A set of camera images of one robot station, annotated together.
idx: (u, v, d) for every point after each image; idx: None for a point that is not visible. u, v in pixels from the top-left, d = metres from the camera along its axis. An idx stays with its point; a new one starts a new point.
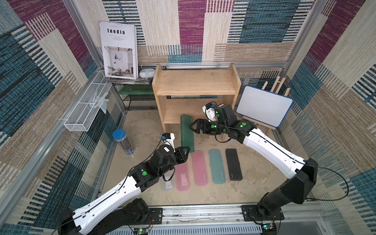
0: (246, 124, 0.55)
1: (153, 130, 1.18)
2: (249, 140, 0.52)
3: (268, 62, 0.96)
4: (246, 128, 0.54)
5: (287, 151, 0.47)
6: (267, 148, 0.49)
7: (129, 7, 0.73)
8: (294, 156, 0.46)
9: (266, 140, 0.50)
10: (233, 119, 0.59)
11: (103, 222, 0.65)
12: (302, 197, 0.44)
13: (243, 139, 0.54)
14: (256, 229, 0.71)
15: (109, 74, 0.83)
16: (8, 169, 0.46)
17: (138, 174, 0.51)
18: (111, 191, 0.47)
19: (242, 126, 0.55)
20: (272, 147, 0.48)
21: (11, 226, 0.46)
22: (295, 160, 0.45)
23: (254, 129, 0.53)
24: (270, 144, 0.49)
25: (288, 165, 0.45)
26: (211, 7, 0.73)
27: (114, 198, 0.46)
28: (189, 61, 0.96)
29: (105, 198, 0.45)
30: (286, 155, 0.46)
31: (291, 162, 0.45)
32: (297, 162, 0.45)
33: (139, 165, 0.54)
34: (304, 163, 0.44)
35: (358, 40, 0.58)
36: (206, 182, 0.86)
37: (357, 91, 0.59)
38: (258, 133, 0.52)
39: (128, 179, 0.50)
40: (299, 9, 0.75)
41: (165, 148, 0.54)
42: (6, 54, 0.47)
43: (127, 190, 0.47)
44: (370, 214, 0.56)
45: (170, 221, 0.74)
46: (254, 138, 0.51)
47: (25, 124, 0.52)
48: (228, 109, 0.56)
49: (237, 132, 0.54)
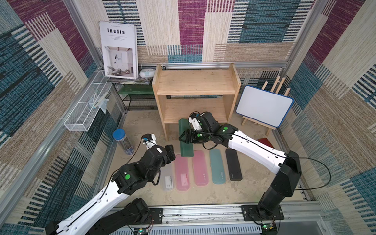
0: (228, 128, 0.57)
1: (153, 130, 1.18)
2: (233, 144, 0.54)
3: (268, 62, 0.96)
4: (228, 131, 0.56)
5: (269, 147, 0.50)
6: (249, 149, 0.51)
7: (129, 7, 0.73)
8: (275, 151, 0.48)
9: (248, 141, 0.52)
10: (216, 125, 0.61)
11: (100, 226, 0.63)
12: (291, 190, 0.45)
13: (227, 143, 0.56)
14: (256, 229, 0.71)
15: (109, 74, 0.83)
16: (8, 169, 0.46)
17: (122, 177, 0.46)
18: (92, 200, 0.43)
19: (223, 130, 0.57)
20: (255, 146, 0.50)
21: (11, 226, 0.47)
22: (277, 154, 0.47)
23: (235, 131, 0.56)
24: (253, 143, 0.51)
25: (271, 161, 0.47)
26: (211, 7, 0.73)
27: (96, 207, 0.42)
28: (189, 61, 0.96)
29: (87, 208, 0.42)
30: (269, 151, 0.49)
31: (274, 158, 0.47)
32: (279, 156, 0.47)
33: (123, 168, 0.47)
34: (286, 156, 0.47)
35: (357, 41, 0.58)
36: (206, 182, 0.86)
37: (357, 91, 0.59)
38: (240, 135, 0.55)
39: (110, 185, 0.45)
40: (299, 9, 0.75)
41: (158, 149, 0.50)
42: (6, 54, 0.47)
43: (109, 199, 0.43)
44: (370, 214, 0.56)
45: (170, 221, 0.74)
46: (236, 140, 0.53)
47: (26, 124, 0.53)
48: (210, 117, 0.59)
49: (221, 137, 0.56)
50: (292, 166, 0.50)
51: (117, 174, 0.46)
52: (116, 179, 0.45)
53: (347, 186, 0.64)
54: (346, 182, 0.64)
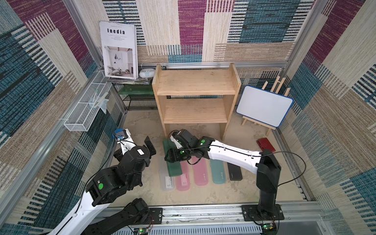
0: (206, 140, 0.60)
1: (153, 130, 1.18)
2: (213, 154, 0.56)
3: (268, 62, 0.96)
4: (205, 143, 0.59)
5: (244, 150, 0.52)
6: (227, 155, 0.53)
7: (129, 7, 0.73)
8: (251, 152, 0.51)
9: (225, 148, 0.55)
10: (194, 139, 0.63)
11: (97, 229, 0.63)
12: (273, 186, 0.47)
13: (208, 155, 0.57)
14: (256, 229, 0.71)
15: (109, 74, 0.83)
16: (8, 169, 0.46)
17: (95, 187, 0.40)
18: (69, 215, 0.39)
19: (201, 143, 0.59)
20: (232, 152, 0.53)
21: (11, 226, 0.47)
22: (252, 155, 0.50)
23: (213, 142, 0.58)
24: (229, 149, 0.54)
25: (249, 164, 0.49)
26: (211, 7, 0.73)
27: (73, 222, 0.38)
28: (189, 61, 0.96)
29: (65, 222, 0.39)
30: (245, 154, 0.51)
31: (250, 159, 0.49)
32: (255, 156, 0.49)
33: (95, 176, 0.41)
34: (260, 155, 0.49)
35: (357, 41, 0.58)
36: (206, 182, 0.86)
37: (357, 91, 0.59)
38: (217, 144, 0.57)
39: (84, 198, 0.40)
40: (299, 9, 0.75)
41: (139, 151, 0.43)
42: (6, 54, 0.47)
43: (84, 212, 0.38)
44: (370, 214, 0.56)
45: (170, 221, 0.74)
46: (214, 150, 0.55)
47: (26, 124, 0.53)
48: (186, 133, 0.61)
49: (200, 151, 0.57)
50: (270, 162, 0.53)
51: (91, 183, 0.41)
52: (91, 189, 0.40)
53: (347, 186, 0.64)
54: (346, 182, 0.64)
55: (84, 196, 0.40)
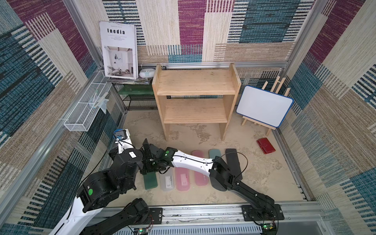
0: (169, 151, 0.68)
1: (153, 130, 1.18)
2: (176, 163, 0.64)
3: (268, 62, 0.96)
4: (169, 154, 0.67)
5: (199, 158, 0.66)
6: (188, 164, 0.62)
7: (129, 7, 0.73)
8: (205, 160, 0.61)
9: (185, 157, 0.64)
10: (159, 151, 0.71)
11: (97, 230, 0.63)
12: (223, 185, 0.59)
13: (173, 164, 0.65)
14: (256, 229, 0.71)
15: (109, 74, 0.83)
16: (8, 169, 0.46)
17: (86, 192, 0.38)
18: (60, 222, 0.39)
19: (166, 154, 0.67)
20: (191, 161, 0.63)
21: (11, 226, 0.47)
22: (207, 162, 0.61)
23: (176, 152, 0.67)
24: (188, 159, 0.63)
25: (204, 169, 0.59)
26: (211, 7, 0.73)
27: (66, 228, 0.38)
28: (189, 61, 0.96)
29: (57, 230, 0.38)
30: (200, 162, 0.61)
31: (205, 166, 0.60)
32: (208, 163, 0.60)
33: (84, 182, 0.39)
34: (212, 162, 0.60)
35: (357, 41, 0.58)
36: (206, 182, 0.86)
37: (357, 91, 0.59)
38: (179, 154, 0.66)
39: (75, 204, 0.39)
40: (299, 9, 0.75)
41: (131, 153, 0.41)
42: (6, 54, 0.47)
43: (76, 218, 0.37)
44: (370, 214, 0.56)
45: (170, 221, 0.74)
46: (176, 159, 0.64)
47: (25, 124, 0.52)
48: (153, 147, 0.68)
49: (165, 162, 0.65)
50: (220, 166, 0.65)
51: (82, 188, 0.39)
52: (81, 195, 0.39)
53: (347, 186, 0.64)
54: (346, 182, 0.64)
55: (75, 201, 0.39)
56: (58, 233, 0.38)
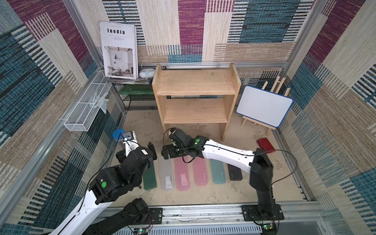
0: (199, 139, 0.60)
1: (153, 130, 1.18)
2: (207, 153, 0.56)
3: (268, 62, 0.96)
4: (199, 143, 0.59)
5: (238, 150, 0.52)
6: (223, 155, 0.53)
7: (129, 7, 0.73)
8: (244, 152, 0.52)
9: (219, 148, 0.55)
10: (188, 139, 0.63)
11: (98, 229, 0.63)
12: (267, 185, 0.48)
13: (202, 154, 0.57)
14: (256, 229, 0.71)
15: (109, 74, 0.83)
16: (8, 169, 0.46)
17: (98, 185, 0.40)
18: (72, 213, 0.40)
19: (196, 142, 0.60)
20: (226, 152, 0.53)
21: (11, 226, 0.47)
22: (246, 154, 0.51)
23: (207, 142, 0.58)
24: (223, 149, 0.54)
25: (244, 162, 0.49)
26: (211, 7, 0.73)
27: (76, 220, 0.39)
28: (189, 61, 0.96)
29: (68, 221, 0.39)
30: (238, 153, 0.52)
31: (244, 159, 0.50)
32: (248, 155, 0.50)
33: (98, 175, 0.42)
34: (253, 154, 0.50)
35: (357, 41, 0.58)
36: (206, 182, 0.86)
37: (357, 91, 0.59)
38: (211, 144, 0.57)
39: (86, 197, 0.40)
40: (299, 9, 0.75)
41: (143, 151, 0.45)
42: (6, 54, 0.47)
43: (86, 211, 0.39)
44: (370, 214, 0.56)
45: (170, 221, 0.74)
46: (209, 149, 0.56)
47: (25, 124, 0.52)
48: (181, 133, 0.61)
49: (195, 151, 0.57)
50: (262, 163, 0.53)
51: (94, 181, 0.41)
52: (93, 188, 0.40)
53: (347, 186, 0.64)
54: (346, 182, 0.64)
55: (86, 195, 0.40)
56: (69, 224, 0.39)
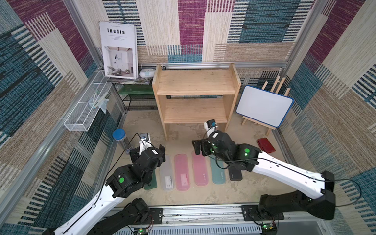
0: (250, 149, 0.50)
1: (153, 130, 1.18)
2: (260, 170, 0.47)
3: (268, 62, 0.96)
4: (251, 155, 0.48)
5: (302, 170, 0.44)
6: (281, 174, 0.45)
7: (129, 7, 0.73)
8: (311, 174, 0.43)
9: (278, 164, 0.46)
10: (233, 147, 0.51)
11: (98, 229, 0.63)
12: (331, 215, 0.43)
13: (253, 169, 0.48)
14: (256, 229, 0.71)
15: (109, 74, 0.83)
16: (8, 169, 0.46)
17: (115, 181, 0.45)
18: (87, 206, 0.43)
19: (245, 153, 0.49)
20: (287, 171, 0.44)
21: (11, 226, 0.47)
22: (315, 178, 0.43)
23: (260, 154, 0.48)
24: (285, 167, 0.45)
25: (311, 187, 0.42)
26: (211, 7, 0.73)
27: (92, 212, 0.41)
28: (189, 61, 0.96)
29: (82, 214, 0.41)
30: (304, 175, 0.43)
31: (314, 183, 0.42)
32: (317, 180, 0.42)
33: (115, 171, 0.46)
34: (325, 180, 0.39)
35: (357, 41, 0.58)
36: (206, 182, 0.86)
37: (357, 91, 0.59)
38: (266, 157, 0.47)
39: (105, 188, 0.44)
40: (299, 9, 0.75)
41: (153, 150, 0.50)
42: (6, 54, 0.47)
43: (104, 203, 0.42)
44: (370, 214, 0.56)
45: (170, 221, 0.74)
46: (264, 165, 0.46)
47: (25, 124, 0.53)
48: (226, 138, 0.48)
49: (242, 162, 0.48)
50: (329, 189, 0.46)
51: (111, 177, 0.46)
52: (110, 183, 0.45)
53: (347, 186, 0.64)
54: (346, 182, 0.64)
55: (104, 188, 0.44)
56: (84, 216, 0.41)
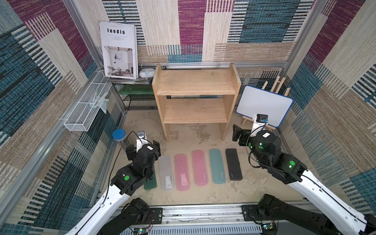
0: (295, 164, 0.46)
1: (153, 130, 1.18)
2: (299, 185, 0.45)
3: (268, 62, 0.96)
4: (295, 169, 0.45)
5: (343, 202, 0.42)
6: (322, 199, 0.42)
7: (129, 7, 0.73)
8: (354, 212, 0.40)
9: (321, 189, 0.43)
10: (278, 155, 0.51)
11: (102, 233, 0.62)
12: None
13: (291, 181, 0.46)
14: (256, 229, 0.71)
15: (109, 74, 0.83)
16: (8, 169, 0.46)
17: (121, 179, 0.48)
18: (96, 206, 0.44)
19: (290, 166, 0.46)
20: (329, 199, 0.42)
21: (11, 226, 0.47)
22: (357, 217, 0.40)
23: (304, 173, 0.45)
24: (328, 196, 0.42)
25: (350, 224, 0.39)
26: (211, 7, 0.73)
27: (101, 211, 0.43)
28: (189, 61, 0.96)
29: (91, 214, 0.43)
30: (345, 210, 0.40)
31: (353, 221, 0.39)
32: (359, 221, 0.39)
33: (120, 171, 0.50)
34: (367, 223, 0.42)
35: (357, 41, 0.58)
36: (206, 182, 0.86)
37: (357, 91, 0.59)
38: (310, 178, 0.44)
39: (111, 188, 0.47)
40: (299, 9, 0.75)
41: (149, 146, 0.53)
42: (6, 54, 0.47)
43: (112, 201, 0.45)
44: (370, 214, 0.56)
45: (170, 221, 0.74)
46: (308, 185, 0.43)
47: (25, 124, 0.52)
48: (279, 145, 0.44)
49: (283, 173, 0.45)
50: None
51: (115, 176, 0.49)
52: (115, 183, 0.47)
53: (347, 185, 0.64)
54: (346, 182, 0.64)
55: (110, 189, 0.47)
56: (94, 216, 0.42)
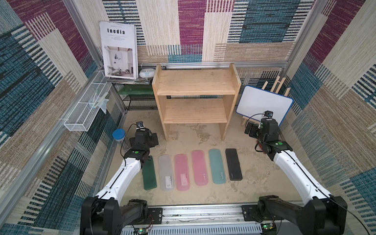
0: (283, 144, 0.58)
1: (153, 130, 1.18)
2: (279, 158, 0.55)
3: (268, 62, 0.96)
4: (281, 146, 0.57)
5: (314, 179, 0.46)
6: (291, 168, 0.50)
7: (129, 7, 0.73)
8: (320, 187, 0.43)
9: (295, 163, 0.51)
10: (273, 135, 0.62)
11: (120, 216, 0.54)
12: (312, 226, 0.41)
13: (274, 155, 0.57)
14: (256, 229, 0.71)
15: (109, 74, 0.83)
16: (8, 169, 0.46)
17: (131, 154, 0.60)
18: (118, 171, 0.52)
19: (277, 144, 0.58)
20: (299, 170, 0.48)
21: (11, 226, 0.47)
22: (318, 189, 0.43)
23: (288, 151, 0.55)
24: (298, 168, 0.49)
25: (307, 188, 0.44)
26: (211, 7, 0.73)
27: (124, 172, 0.52)
28: (189, 61, 0.96)
29: (116, 176, 0.49)
30: (311, 181, 0.45)
31: (313, 189, 0.43)
32: (320, 192, 0.42)
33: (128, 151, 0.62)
34: (327, 197, 0.41)
35: (357, 41, 0.58)
36: (206, 182, 0.86)
37: (357, 91, 0.59)
38: (291, 154, 0.53)
39: (126, 160, 0.57)
40: (299, 9, 0.75)
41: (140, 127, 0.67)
42: (6, 54, 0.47)
43: (132, 164, 0.55)
44: (370, 214, 0.56)
45: (170, 221, 0.74)
46: (283, 157, 0.53)
47: (25, 124, 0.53)
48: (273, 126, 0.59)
49: (270, 147, 0.58)
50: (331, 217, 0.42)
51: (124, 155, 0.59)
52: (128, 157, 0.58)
53: (347, 186, 0.64)
54: (346, 182, 0.64)
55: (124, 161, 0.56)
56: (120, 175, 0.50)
